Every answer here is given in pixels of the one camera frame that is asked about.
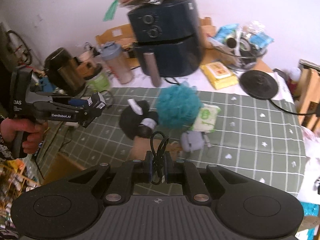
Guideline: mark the grey lid shaker bottle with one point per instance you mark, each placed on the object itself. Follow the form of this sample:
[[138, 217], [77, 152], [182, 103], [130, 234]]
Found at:
[[112, 54]]

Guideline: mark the bicycle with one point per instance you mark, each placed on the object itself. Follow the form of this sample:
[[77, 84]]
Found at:
[[18, 46]]

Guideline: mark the glass bowl with items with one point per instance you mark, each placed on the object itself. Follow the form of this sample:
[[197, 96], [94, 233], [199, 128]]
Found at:
[[240, 46]]

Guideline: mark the yellow wet wipes pack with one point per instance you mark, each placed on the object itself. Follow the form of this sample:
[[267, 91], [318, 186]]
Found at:
[[218, 75]]

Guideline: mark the black kettle base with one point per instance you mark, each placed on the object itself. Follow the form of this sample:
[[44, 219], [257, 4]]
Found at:
[[258, 85]]

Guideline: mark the black cloth white band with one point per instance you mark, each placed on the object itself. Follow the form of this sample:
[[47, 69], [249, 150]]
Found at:
[[148, 124]]

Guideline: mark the black electric kettle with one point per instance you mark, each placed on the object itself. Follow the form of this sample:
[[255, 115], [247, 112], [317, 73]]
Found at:
[[60, 67]]

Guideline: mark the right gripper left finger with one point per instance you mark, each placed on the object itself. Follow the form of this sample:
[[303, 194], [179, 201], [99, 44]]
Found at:
[[147, 167]]

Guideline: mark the black sock pair packaged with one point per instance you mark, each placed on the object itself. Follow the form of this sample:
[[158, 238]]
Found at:
[[95, 101]]

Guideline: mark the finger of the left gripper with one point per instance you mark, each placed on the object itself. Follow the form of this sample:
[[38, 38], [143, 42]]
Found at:
[[83, 116], [58, 98]]

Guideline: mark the green label white jar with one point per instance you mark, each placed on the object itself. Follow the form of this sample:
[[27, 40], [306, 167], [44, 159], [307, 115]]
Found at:
[[98, 81]]

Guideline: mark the green wet wipes pack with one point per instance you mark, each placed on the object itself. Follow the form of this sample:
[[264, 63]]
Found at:
[[206, 119]]

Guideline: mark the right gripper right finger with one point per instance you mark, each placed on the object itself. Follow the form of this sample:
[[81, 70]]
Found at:
[[169, 172]]

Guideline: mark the black air fryer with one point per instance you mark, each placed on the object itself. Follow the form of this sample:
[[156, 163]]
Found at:
[[171, 32]]

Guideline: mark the wooden chair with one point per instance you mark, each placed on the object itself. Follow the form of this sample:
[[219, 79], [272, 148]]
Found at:
[[308, 95]]

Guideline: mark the grey earbuds case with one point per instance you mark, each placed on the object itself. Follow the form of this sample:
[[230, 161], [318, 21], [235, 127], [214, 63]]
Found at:
[[192, 141]]

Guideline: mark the teal bath loofah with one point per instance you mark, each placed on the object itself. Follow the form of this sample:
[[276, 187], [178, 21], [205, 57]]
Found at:
[[177, 106]]

